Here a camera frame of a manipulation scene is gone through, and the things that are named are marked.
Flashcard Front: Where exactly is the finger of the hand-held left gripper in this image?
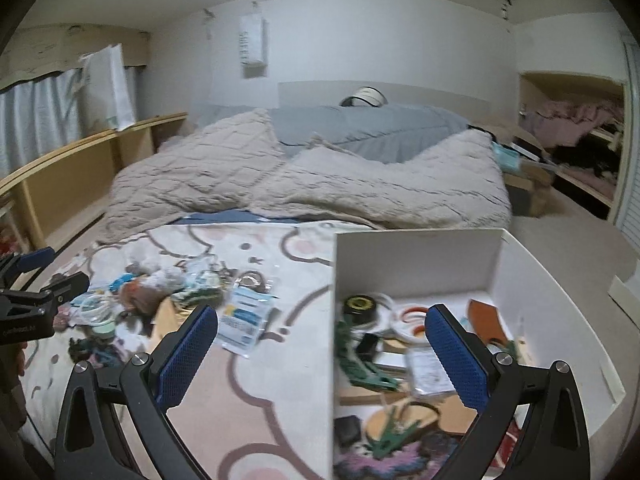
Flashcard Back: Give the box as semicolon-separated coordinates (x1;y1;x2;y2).
0;246;57;288
0;271;92;317

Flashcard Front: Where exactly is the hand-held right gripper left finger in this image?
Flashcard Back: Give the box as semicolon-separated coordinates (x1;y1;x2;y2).
54;304;219;480

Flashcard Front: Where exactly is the black tape roll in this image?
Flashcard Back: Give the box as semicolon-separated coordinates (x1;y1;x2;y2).
342;293;379;330

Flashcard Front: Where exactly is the grey pillow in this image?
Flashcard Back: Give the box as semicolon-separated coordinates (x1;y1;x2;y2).
197;102;475;165

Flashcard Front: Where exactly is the wooden bedside shelf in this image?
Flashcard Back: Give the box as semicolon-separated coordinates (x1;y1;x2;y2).
0;112;188;261

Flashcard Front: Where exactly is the boat-shaped wooden tray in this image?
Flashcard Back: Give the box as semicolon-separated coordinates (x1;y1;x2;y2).
361;395;481;453

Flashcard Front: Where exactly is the white headboard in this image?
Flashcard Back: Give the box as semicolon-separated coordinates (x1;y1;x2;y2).
277;80;492;117

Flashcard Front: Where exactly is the open closet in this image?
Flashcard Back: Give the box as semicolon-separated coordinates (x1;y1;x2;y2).
517;71;630;222

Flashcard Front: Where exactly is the bag of pink beads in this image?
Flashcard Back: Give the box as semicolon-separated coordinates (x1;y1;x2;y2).
52;307;75;335

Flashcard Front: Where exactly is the teal packet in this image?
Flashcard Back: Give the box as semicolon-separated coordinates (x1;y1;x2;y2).
491;141;524;174

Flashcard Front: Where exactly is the beige textured blanket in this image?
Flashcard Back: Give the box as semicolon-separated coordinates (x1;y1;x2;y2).
102;107;514;252

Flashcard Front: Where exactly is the white shoe box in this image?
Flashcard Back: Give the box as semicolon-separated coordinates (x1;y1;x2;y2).
331;228;627;480

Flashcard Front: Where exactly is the white knitted fluffy item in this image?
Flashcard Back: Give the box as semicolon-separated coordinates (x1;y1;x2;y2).
149;266;185;292

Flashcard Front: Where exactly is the green spiky clip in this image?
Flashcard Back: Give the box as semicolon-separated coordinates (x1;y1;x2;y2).
367;405;423;461
334;319;401;392

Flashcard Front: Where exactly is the dark knitted item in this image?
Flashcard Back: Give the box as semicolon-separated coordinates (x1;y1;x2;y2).
69;337;130;368

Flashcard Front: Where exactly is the small black box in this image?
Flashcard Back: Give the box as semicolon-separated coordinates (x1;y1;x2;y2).
334;416;362;447
359;332;385;362

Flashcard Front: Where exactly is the black and white round item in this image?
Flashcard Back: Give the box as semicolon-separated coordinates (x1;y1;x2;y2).
340;86;389;109

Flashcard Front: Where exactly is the white blue medicine packet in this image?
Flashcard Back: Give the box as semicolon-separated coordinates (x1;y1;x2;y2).
219;287;279;359

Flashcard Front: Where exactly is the white louvre door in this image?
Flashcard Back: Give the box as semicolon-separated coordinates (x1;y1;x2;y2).
614;30;640;283

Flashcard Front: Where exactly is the rounded wooden board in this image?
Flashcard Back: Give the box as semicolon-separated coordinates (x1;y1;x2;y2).
467;298;517;350

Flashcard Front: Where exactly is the white flat item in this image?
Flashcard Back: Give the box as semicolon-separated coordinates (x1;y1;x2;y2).
607;275;640;312

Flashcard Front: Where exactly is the cardboard box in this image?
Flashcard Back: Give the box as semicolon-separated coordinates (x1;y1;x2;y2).
472;115;557;218

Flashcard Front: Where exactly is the brown blue pink crochet piece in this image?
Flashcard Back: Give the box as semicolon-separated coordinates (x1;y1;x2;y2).
334;432;468;480

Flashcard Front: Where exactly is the green crochet drawstring pouch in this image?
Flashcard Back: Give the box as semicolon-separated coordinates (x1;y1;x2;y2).
181;259;227;308

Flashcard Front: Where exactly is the cardboard sheet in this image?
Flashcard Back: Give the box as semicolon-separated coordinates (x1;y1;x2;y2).
0;24;151;83

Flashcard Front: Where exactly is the clear plastic packet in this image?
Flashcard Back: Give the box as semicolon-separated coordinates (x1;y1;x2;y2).
404;347;457;397

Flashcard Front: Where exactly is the pile of pink clothes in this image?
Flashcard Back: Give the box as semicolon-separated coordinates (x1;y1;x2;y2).
520;96;625;151

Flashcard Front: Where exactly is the long wooden block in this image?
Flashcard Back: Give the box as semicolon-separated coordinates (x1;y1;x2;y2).
150;299;195;345

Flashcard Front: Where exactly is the blue sheet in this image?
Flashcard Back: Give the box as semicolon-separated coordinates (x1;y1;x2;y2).
172;211;283;227

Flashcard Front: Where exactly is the white curtain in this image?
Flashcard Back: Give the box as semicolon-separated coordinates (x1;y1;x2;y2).
0;65;138;177

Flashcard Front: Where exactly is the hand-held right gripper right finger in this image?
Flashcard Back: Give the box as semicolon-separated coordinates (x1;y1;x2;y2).
425;304;591;480

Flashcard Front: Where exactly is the white hanging wall pouch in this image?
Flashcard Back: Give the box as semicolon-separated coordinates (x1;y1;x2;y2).
238;2;269;80

